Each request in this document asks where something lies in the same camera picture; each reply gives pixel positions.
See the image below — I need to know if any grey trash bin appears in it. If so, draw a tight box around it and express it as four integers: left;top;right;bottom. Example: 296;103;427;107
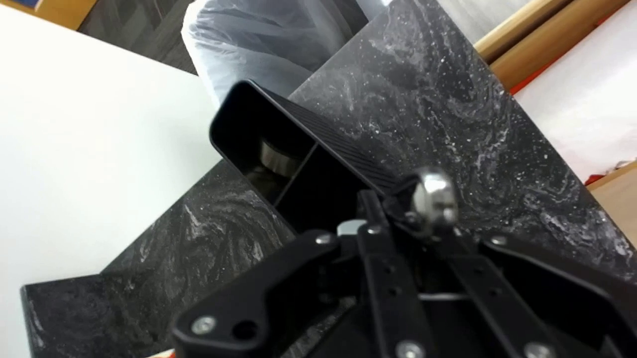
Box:
182;0;367;101

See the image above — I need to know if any black cutlery holder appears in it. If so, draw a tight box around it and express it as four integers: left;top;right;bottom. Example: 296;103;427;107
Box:
210;81;399;232

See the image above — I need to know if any open wooden drawer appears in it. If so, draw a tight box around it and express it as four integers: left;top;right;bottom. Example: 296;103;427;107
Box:
481;0;636;258

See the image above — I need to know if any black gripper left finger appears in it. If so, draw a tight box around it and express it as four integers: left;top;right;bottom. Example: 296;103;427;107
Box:
357;190;429;358

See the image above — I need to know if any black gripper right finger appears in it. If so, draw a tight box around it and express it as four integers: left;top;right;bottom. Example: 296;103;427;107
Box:
435;228;566;358

